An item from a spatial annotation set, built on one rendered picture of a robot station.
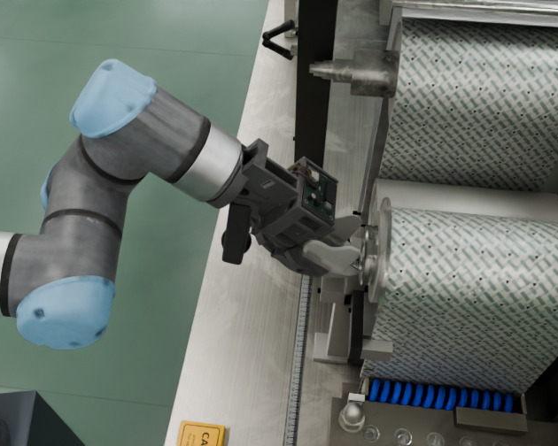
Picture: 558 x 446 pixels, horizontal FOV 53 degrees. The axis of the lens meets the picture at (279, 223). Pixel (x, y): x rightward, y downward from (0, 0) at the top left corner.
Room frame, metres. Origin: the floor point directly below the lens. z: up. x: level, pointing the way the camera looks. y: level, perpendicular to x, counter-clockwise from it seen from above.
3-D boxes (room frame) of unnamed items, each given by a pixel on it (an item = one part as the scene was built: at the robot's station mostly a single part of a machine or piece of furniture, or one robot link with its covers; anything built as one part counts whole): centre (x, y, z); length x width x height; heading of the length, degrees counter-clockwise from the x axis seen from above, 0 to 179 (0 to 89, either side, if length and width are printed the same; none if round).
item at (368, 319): (0.36, -0.12, 1.13); 0.09 x 0.06 x 0.03; 173
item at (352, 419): (0.27, -0.10, 1.05); 0.04 x 0.04 x 0.04
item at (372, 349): (0.32, -0.13, 1.13); 0.04 x 0.02 x 0.03; 83
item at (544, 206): (0.50, -0.26, 1.17); 0.26 x 0.12 x 0.12; 83
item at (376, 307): (0.39, -0.13, 1.25); 0.15 x 0.01 x 0.15; 173
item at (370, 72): (0.65, -0.13, 1.33); 0.06 x 0.06 x 0.06; 83
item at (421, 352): (0.32, -0.24, 1.11); 0.23 x 0.01 x 0.18; 83
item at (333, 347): (0.43, -0.09, 1.05); 0.06 x 0.05 x 0.31; 83
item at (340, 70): (0.65, -0.07, 1.33); 0.06 x 0.03 x 0.03; 83
